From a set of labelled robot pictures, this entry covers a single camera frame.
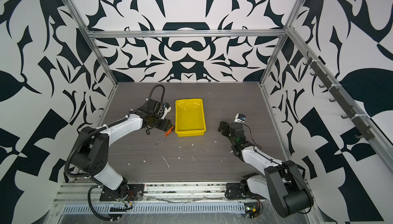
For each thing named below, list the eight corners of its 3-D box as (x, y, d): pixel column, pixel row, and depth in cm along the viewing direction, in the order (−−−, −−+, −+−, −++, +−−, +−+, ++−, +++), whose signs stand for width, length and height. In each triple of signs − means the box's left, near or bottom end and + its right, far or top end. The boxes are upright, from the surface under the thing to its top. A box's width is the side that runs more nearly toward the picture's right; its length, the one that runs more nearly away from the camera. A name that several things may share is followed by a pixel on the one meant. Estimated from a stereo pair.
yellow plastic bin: (173, 137, 95) (172, 131, 89) (177, 105, 110) (175, 98, 104) (205, 137, 95) (205, 131, 89) (203, 105, 110) (204, 98, 104)
